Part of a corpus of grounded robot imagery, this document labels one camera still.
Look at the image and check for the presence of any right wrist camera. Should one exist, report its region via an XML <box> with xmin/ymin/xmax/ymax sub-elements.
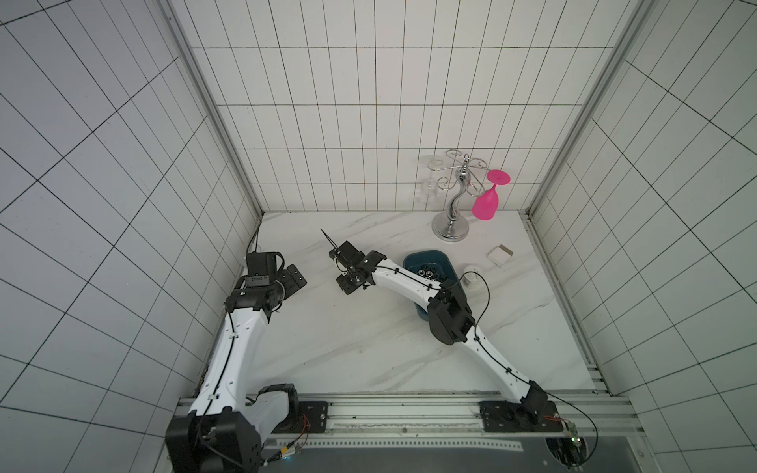
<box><xmin>329</xmin><ymin>242</ymin><xmax>365</xmax><ymax>271</ymax></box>

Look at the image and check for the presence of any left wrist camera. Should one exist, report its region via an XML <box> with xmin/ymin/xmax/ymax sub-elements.
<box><xmin>246</xmin><ymin>251</ymin><xmax>286</xmax><ymax>280</ymax></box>

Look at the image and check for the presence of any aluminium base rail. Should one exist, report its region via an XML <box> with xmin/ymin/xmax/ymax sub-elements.
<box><xmin>165</xmin><ymin>384</ymin><xmax>644</xmax><ymax>463</ymax></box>

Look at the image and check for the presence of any pink plastic wine glass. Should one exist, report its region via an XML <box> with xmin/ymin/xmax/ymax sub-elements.
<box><xmin>471</xmin><ymin>169</ymin><xmax>511</xmax><ymax>221</ymax></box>

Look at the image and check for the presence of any silver wine glass rack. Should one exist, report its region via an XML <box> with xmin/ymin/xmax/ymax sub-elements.
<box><xmin>427</xmin><ymin>149</ymin><xmax>489</xmax><ymax>242</ymax></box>

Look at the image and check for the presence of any clear hanging wine glass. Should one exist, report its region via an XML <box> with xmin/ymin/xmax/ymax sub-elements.
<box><xmin>420</xmin><ymin>155</ymin><xmax>445</xmax><ymax>209</ymax></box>

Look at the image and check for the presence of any teal storage box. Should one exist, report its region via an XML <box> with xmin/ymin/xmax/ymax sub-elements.
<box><xmin>402</xmin><ymin>250</ymin><xmax>459</xmax><ymax>322</ymax></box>

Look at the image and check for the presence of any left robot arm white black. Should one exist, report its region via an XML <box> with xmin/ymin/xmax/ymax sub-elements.
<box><xmin>165</xmin><ymin>265</ymin><xmax>311</xmax><ymax>472</ymax></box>

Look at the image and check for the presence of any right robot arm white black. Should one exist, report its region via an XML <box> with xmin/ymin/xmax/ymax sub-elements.
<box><xmin>329</xmin><ymin>246</ymin><xmax>565</xmax><ymax>433</ymax></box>

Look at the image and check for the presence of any clear round plastic container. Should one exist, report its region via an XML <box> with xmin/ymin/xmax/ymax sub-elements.
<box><xmin>461</xmin><ymin>266</ymin><xmax>484</xmax><ymax>291</ymax></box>

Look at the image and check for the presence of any small white cube box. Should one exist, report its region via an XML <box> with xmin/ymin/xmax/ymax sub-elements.
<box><xmin>487</xmin><ymin>244</ymin><xmax>514</xmax><ymax>267</ymax></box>

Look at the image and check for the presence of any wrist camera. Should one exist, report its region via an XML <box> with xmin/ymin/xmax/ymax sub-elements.
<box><xmin>246</xmin><ymin>251</ymin><xmax>286</xmax><ymax>280</ymax></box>
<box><xmin>329</xmin><ymin>242</ymin><xmax>365</xmax><ymax>271</ymax></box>

